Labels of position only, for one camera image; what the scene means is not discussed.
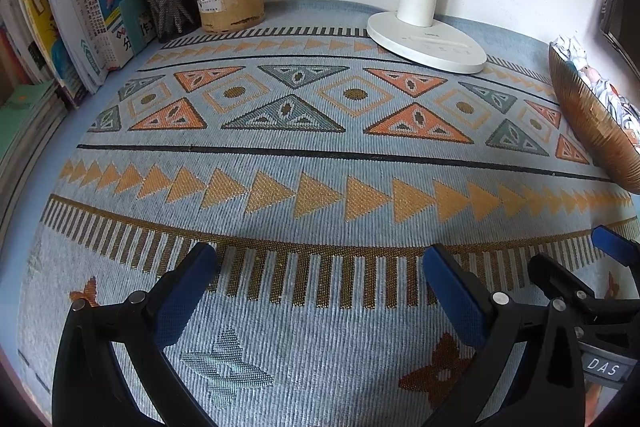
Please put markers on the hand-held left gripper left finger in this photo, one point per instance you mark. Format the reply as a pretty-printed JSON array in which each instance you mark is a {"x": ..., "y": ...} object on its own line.
[{"x": 187, "y": 292}]

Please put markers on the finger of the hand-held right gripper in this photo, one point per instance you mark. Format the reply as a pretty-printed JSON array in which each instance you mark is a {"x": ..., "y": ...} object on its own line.
[
  {"x": 617, "y": 246},
  {"x": 555, "y": 274}
]

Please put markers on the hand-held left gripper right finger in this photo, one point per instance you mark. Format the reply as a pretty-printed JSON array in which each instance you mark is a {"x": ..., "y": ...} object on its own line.
[{"x": 452, "y": 297}]

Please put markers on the gold ribbed bowl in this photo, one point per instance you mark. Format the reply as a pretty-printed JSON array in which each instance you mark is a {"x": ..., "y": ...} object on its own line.
[{"x": 590, "y": 127}]

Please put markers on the white paper ball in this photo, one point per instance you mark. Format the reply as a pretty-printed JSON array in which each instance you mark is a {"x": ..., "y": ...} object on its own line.
[
  {"x": 570, "y": 49},
  {"x": 622, "y": 107}
]

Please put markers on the patterned woven table mat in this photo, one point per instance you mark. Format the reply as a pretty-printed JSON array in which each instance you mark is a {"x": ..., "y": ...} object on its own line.
[{"x": 320, "y": 167}]

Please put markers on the stack of green booklets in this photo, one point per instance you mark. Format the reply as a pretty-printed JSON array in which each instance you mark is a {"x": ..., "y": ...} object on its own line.
[{"x": 25, "y": 127}]

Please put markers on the black monitor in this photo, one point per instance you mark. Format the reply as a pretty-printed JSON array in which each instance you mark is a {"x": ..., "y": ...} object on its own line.
[{"x": 622, "y": 12}]

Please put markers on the black mesh pen holder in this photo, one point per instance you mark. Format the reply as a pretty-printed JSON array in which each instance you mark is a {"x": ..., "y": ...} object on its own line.
[{"x": 172, "y": 14}]

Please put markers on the row of upright books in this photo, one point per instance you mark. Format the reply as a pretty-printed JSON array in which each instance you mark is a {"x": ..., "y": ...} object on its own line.
[{"x": 75, "y": 17}]

